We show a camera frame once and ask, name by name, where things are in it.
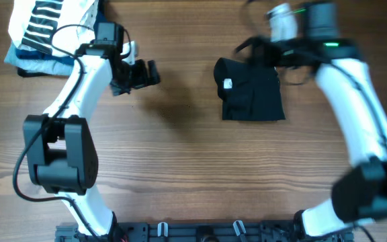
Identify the black t-shirt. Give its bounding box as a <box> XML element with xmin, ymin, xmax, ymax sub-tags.
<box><xmin>214</xmin><ymin>58</ymin><xmax>286</xmax><ymax>122</ymax></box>

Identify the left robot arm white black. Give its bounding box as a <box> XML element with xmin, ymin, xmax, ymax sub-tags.
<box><xmin>13</xmin><ymin>22</ymin><xmax>161</xmax><ymax>241</ymax></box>

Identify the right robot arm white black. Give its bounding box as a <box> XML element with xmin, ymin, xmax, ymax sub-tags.
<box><xmin>241</xmin><ymin>1</ymin><xmax>387</xmax><ymax>241</ymax></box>

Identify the dark blue folded garment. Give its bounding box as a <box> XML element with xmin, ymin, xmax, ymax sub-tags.
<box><xmin>15</xmin><ymin>6</ymin><xmax>108</xmax><ymax>67</ymax></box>

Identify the white striped folded garment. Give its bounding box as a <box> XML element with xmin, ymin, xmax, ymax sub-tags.
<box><xmin>8</xmin><ymin>0</ymin><xmax>99</xmax><ymax>57</ymax></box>

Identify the light grey folded garment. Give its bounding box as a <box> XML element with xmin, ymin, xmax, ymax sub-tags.
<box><xmin>4</xmin><ymin>44</ymin><xmax>74</xmax><ymax>77</ymax></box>

